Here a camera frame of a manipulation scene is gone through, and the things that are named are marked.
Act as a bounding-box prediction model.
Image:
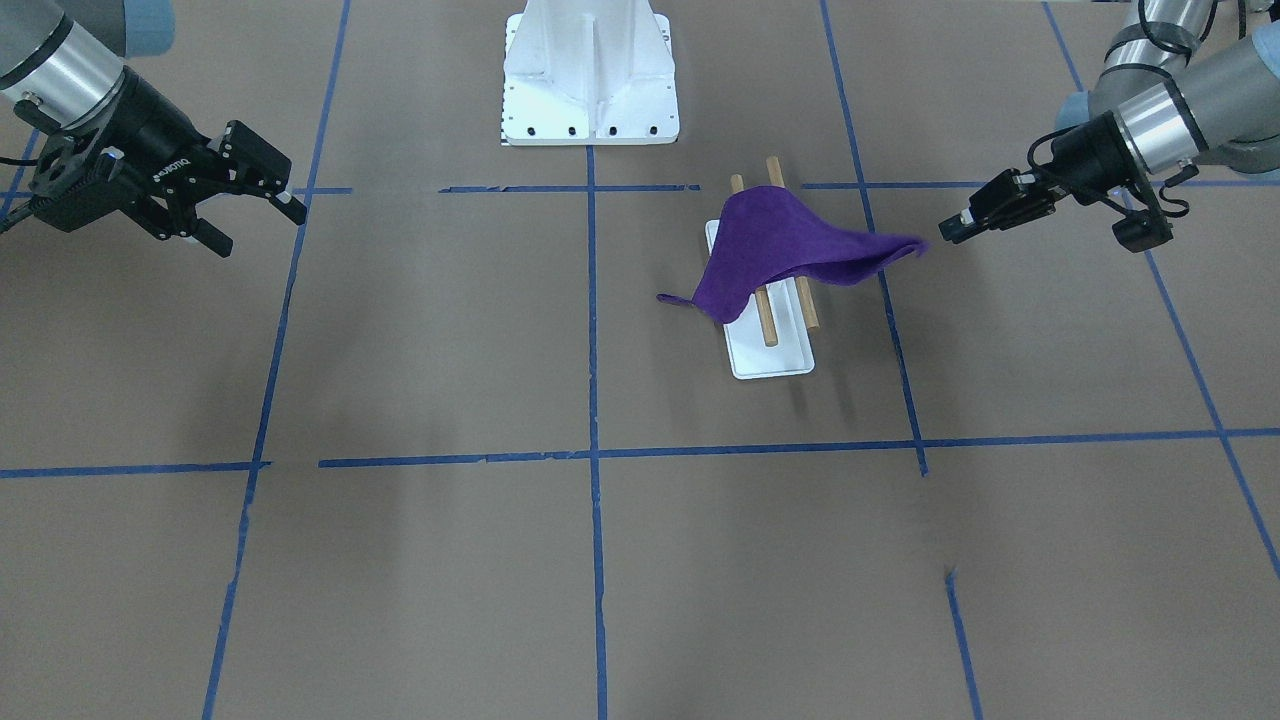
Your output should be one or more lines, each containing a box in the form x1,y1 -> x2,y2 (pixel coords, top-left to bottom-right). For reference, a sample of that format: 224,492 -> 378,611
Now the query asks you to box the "inner wooden rack bar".
730,173 -> 780,348

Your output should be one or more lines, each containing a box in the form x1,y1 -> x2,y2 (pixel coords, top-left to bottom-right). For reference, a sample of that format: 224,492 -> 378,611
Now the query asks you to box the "wooden rack bar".
765,155 -> 820,333
730,173 -> 780,348

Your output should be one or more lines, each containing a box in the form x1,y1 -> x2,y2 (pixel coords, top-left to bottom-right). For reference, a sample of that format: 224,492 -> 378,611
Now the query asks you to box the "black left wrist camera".
1111,179 -> 1174,252

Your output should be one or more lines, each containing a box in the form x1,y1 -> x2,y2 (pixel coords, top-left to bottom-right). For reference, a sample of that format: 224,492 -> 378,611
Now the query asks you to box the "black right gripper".
26,68 -> 308,258

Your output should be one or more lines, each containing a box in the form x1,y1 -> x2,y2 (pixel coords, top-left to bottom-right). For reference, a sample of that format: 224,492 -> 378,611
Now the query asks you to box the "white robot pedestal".
500,1 -> 681,147

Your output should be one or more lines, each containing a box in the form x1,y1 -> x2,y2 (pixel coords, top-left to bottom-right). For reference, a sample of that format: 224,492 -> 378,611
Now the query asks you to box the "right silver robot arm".
1,1 -> 308,258

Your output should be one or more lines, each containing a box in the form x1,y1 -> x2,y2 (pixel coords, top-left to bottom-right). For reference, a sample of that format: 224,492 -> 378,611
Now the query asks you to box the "outer wooden rack bar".
765,155 -> 820,333

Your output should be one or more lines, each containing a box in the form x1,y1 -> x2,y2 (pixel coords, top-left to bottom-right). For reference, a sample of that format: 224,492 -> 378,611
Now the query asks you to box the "white rack base tray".
723,278 -> 815,380

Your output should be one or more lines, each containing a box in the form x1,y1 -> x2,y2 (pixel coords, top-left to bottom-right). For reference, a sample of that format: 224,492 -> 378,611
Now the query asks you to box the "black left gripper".
938,111 -> 1137,245

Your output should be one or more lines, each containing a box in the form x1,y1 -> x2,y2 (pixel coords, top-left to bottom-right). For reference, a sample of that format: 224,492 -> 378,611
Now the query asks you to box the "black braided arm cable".
1025,129 -> 1201,222

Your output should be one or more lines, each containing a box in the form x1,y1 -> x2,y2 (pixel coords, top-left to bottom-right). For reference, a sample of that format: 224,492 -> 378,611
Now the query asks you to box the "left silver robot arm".
940,1 -> 1279,252

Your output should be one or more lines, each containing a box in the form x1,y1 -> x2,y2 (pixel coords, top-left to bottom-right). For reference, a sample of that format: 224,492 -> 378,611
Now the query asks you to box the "purple towel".
657,186 -> 929,324

